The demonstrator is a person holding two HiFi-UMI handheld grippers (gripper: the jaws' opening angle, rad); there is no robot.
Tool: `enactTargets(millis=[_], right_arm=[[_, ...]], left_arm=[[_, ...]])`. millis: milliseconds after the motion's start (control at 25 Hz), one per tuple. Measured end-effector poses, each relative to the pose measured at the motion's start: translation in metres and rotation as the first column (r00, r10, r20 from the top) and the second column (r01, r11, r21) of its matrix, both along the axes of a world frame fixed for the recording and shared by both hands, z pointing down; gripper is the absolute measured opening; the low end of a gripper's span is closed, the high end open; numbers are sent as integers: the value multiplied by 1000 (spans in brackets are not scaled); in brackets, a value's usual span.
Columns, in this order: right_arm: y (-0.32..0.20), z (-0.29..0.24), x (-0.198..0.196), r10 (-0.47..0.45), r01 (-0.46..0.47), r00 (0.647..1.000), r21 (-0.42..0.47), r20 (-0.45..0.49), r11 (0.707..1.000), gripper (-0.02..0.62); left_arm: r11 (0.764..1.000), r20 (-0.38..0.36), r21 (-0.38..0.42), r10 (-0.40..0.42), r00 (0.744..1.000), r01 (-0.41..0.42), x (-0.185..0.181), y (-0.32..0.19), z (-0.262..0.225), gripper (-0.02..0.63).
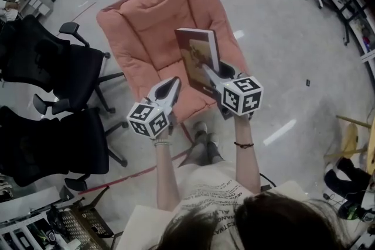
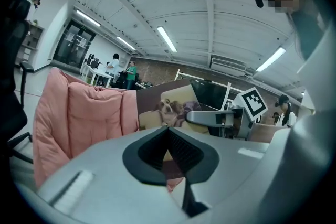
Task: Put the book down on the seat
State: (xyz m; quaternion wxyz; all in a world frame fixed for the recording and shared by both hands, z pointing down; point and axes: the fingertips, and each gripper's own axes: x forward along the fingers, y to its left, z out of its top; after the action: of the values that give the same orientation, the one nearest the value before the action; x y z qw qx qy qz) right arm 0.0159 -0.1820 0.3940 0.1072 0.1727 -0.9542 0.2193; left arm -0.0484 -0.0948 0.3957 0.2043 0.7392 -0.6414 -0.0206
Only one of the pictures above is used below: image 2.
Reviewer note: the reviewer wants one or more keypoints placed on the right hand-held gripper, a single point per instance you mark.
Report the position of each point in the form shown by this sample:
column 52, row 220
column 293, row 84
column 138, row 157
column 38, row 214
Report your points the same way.
column 244, row 126

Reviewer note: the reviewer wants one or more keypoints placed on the brown hardcover picture book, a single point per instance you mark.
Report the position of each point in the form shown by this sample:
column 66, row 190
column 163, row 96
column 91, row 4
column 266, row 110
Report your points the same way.
column 152, row 97

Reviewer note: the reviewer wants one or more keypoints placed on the black mesh office chair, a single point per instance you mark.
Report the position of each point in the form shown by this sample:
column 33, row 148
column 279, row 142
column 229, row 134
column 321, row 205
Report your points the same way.
column 13, row 73

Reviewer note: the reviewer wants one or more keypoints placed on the ceiling light strip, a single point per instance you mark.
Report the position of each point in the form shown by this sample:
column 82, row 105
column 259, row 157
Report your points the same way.
column 126, row 43
column 271, row 59
column 88, row 17
column 166, row 38

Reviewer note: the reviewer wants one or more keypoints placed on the pink cushioned armchair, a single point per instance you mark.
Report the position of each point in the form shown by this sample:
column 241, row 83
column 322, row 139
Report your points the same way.
column 86, row 118

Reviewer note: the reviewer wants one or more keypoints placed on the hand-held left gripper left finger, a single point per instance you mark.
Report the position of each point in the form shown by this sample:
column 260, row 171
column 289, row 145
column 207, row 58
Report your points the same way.
column 105, row 178

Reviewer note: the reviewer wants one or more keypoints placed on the black screen on stand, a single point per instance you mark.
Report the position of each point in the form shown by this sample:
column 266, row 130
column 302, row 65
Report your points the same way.
column 210, row 94

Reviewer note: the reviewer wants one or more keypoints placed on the white ceiling air conditioner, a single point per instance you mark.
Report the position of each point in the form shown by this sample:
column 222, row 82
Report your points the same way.
column 228, row 65

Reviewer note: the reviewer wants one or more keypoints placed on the black glass door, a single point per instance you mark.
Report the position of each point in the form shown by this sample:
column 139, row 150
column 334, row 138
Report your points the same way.
column 73, row 44

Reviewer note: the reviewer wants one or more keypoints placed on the open wall shelf unit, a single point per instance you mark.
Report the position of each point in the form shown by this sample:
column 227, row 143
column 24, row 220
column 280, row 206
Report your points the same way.
column 31, row 42

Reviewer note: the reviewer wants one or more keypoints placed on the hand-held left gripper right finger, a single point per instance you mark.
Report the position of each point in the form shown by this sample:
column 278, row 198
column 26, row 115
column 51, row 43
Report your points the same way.
column 236, row 178

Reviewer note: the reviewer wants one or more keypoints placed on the white work table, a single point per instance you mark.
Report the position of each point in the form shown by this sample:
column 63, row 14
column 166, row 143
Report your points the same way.
column 98, row 76

